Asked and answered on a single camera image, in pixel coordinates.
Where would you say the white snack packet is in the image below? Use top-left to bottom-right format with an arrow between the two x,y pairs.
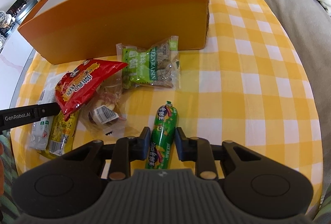
29,74 -> 63,150

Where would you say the green sausage stick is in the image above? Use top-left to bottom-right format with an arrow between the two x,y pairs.
145,101 -> 178,169

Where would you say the yellow snack packet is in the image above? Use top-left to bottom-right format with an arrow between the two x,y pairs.
43,111 -> 79,159

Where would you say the red snack bag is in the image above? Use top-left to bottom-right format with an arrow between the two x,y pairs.
55,59 -> 127,121

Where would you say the clear pastry packet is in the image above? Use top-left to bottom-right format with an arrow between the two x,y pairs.
80,73 -> 126,137

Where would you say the green raisin packet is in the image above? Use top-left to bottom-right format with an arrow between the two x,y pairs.
116,36 -> 180,90

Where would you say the striped green blanket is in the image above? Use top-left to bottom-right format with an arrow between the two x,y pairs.
1,130 -> 20,223

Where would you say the orange cardboard box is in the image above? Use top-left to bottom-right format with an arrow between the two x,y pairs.
18,0 -> 209,64

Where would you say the beige sofa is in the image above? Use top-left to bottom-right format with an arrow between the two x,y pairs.
265,0 -> 330,195

